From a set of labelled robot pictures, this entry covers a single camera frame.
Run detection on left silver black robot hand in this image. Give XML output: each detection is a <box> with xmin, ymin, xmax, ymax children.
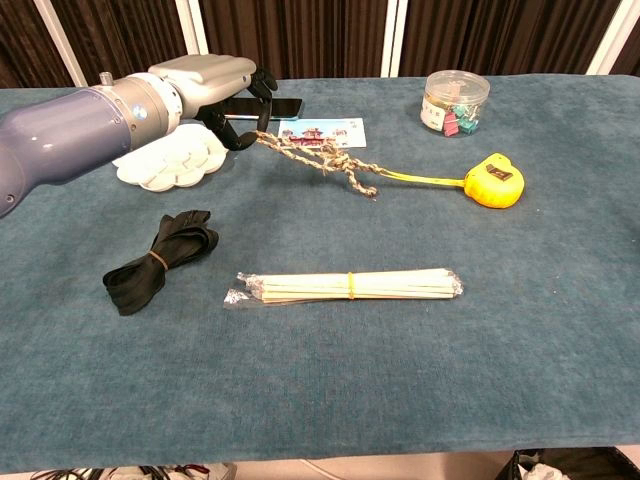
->
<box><xmin>148</xmin><ymin>54</ymin><xmax>279</xmax><ymax>152</ymax></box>

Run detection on braided tan rope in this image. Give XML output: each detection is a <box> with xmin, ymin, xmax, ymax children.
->
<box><xmin>253</xmin><ymin>129</ymin><xmax>389</xmax><ymax>200</ymax></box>

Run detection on yellow tape measure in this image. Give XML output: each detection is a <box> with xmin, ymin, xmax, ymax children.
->
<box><xmin>383</xmin><ymin>152</ymin><xmax>526</xmax><ymax>210</ymax></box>

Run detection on black hair tie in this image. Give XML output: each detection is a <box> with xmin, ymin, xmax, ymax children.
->
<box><xmin>102</xmin><ymin>209</ymin><xmax>220</xmax><ymax>317</ymax></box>

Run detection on black smartphone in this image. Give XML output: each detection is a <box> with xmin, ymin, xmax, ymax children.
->
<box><xmin>224</xmin><ymin>97</ymin><xmax>304</xmax><ymax>122</ymax></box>

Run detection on white flower-shaped palette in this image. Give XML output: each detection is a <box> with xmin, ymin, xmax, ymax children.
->
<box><xmin>112</xmin><ymin>123</ymin><xmax>229</xmax><ymax>192</ymax></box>

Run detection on dark pleated curtain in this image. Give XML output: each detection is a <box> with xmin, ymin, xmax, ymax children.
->
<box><xmin>0</xmin><ymin>0</ymin><xmax>640</xmax><ymax>90</ymax></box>

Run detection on postcard with building picture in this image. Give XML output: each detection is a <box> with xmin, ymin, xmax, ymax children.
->
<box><xmin>277</xmin><ymin>117</ymin><xmax>368</xmax><ymax>150</ymax></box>

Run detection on clear jar of binder clips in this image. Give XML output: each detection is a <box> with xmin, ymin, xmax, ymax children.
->
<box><xmin>420</xmin><ymin>70</ymin><xmax>491</xmax><ymax>138</ymax></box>

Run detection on wrapped chopsticks bundle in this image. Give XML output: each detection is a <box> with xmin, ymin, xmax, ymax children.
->
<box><xmin>223</xmin><ymin>268</ymin><xmax>465</xmax><ymax>307</ymax></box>

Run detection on blue table cloth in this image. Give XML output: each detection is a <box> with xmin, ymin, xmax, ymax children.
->
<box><xmin>0</xmin><ymin>74</ymin><xmax>640</xmax><ymax>474</ymax></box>

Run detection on black storage bin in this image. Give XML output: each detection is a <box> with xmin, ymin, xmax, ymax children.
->
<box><xmin>509</xmin><ymin>447</ymin><xmax>640</xmax><ymax>480</ymax></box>

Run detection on white frame post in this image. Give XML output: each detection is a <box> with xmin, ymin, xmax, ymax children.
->
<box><xmin>586</xmin><ymin>0</ymin><xmax>640</xmax><ymax>76</ymax></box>
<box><xmin>174</xmin><ymin>0</ymin><xmax>210</xmax><ymax>56</ymax></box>
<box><xmin>33</xmin><ymin>0</ymin><xmax>90</xmax><ymax>87</ymax></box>
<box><xmin>380</xmin><ymin>0</ymin><xmax>413</xmax><ymax>79</ymax></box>

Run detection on black floor cables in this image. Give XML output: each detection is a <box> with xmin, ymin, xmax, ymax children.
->
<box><xmin>29</xmin><ymin>462</ymin><xmax>236</xmax><ymax>480</ymax></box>

